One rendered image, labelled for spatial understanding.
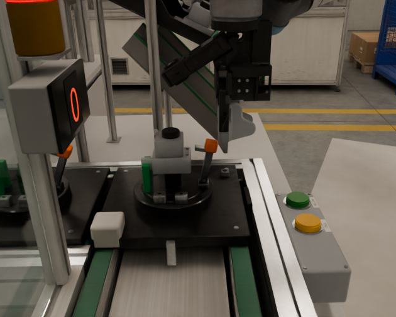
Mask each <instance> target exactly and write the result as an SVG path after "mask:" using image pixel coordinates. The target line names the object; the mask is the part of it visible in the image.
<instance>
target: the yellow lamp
mask: <svg viewBox="0 0 396 317"><path fill-rule="evenodd" d="M6 9H7V13H8V19H9V24H10V28H11V34H12V37H13V43H14V49H15V52H16V54H17V55H21V56H41V55H51V54H55V53H60V52H62V51H64V50H65V42H64V37H63V29H62V22H61V17H60V10H59V5H58V1H57V0H49V1H33V2H10V3H7V4H6Z"/></svg>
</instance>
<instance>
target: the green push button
mask: <svg viewBox="0 0 396 317"><path fill-rule="evenodd" d="M309 201H310V198H309V196H308V195H306V194H304V193H303V192H290V193H288V194H287V195H286V203H287V204H288V205H289V206H291V207H295V208H304V207H307V206H308V205H309Z"/></svg>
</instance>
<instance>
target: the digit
mask: <svg viewBox="0 0 396 317"><path fill-rule="evenodd" d="M64 86H65V93H66V98H67V105H68V109H69V116H70V124H71V129H72V136H73V135H74V133H75V132H76V130H77V129H78V127H79V126H80V124H81V123H82V122H83V115H82V107H81V102H80V94H79V86H78V82H77V73H76V70H75V71H74V72H73V73H72V74H71V75H69V76H68V77H67V78H66V79H65V80H64Z"/></svg>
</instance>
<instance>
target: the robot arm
mask: <svg viewBox="0 0 396 317"><path fill-rule="evenodd" d="M330 1H332V0H210V16H211V17H212V18H213V19H211V29H212V30H217V31H220V32H219V33H217V34H216V35H214V36H213V37H211V38H210V39H208V40H207V41H205V42H204V43H202V44H201V45H199V46H198V47H196V48H194V49H193V50H191V51H190V52H189V53H187V54H185V55H184V56H183V57H181V58H179V59H178V58H176V59H175V60H173V61H170V62H169V63H168V64H167V65H166V66H165V67H164V71H163V73H162V77H163V79H164V81H165V82H166V83H167V85H168V86H169V87H172V86H174V85H176V86H177V85H179V84H180V83H182V82H184V81H185V80H186V79H188V78H189V75H191V74H193V73H194V72H196V71H197V70H199V69H200V68H202V67H203V66H205V65H207V64H208V63H209V62H211V61H213V63H214V91H215V95H216V104H217V142H218V145H219V146H220V148H221V150H222V151H223V153H228V142H230V141H231V140H235V139H238V138H243V137H246V136H250V135H252V134H254V132H255V130H256V126H255V124H254V123H253V118H252V116H251V115H250V114H247V113H245V112H243V111H242V107H241V105H240V103H239V100H243V101H270V94H271V82H272V65H271V64H270V54H271V42H272V35H276V34H278V33H280V32H281V31H282V30H283V29H284V28H285V27H286V26H287V25H288V23H289V20H290V19H292V18H294V17H296V16H298V15H300V14H303V13H305V12H307V11H310V10H312V9H314V8H316V7H318V6H321V5H323V4H326V3H328V2H330ZM225 31H226V33H225ZM238 33H242V37H241V38H239V34H238ZM265 76H269V78H268V93H265V92H266V86H265Z"/></svg>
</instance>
